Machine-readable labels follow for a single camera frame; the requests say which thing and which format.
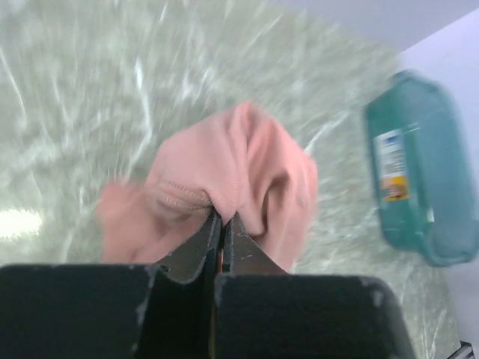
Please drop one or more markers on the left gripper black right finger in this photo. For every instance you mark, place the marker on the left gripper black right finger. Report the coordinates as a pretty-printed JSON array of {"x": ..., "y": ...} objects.
[{"x": 242, "y": 255}]

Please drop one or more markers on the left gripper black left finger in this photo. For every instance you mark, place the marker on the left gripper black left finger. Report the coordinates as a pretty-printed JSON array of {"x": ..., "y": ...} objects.
[{"x": 185, "y": 264}]

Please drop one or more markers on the pink t-shirt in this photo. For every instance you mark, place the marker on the pink t-shirt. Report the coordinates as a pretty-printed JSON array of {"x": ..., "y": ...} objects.
[{"x": 240, "y": 162}]

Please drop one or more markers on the teal translucent plastic basin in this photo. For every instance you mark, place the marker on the teal translucent plastic basin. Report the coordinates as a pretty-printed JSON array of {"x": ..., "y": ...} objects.
[{"x": 423, "y": 183}]

